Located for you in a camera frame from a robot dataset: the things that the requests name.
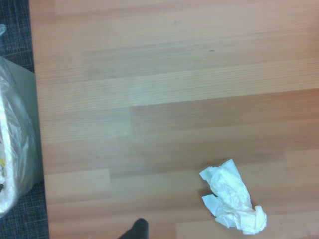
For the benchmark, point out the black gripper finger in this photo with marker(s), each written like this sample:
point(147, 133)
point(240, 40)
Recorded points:
point(139, 230)

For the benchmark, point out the white tissue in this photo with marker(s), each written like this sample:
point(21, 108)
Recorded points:
point(230, 189)

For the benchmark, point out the beige plastic trash bin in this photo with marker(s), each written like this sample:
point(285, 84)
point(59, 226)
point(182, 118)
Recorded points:
point(27, 104)

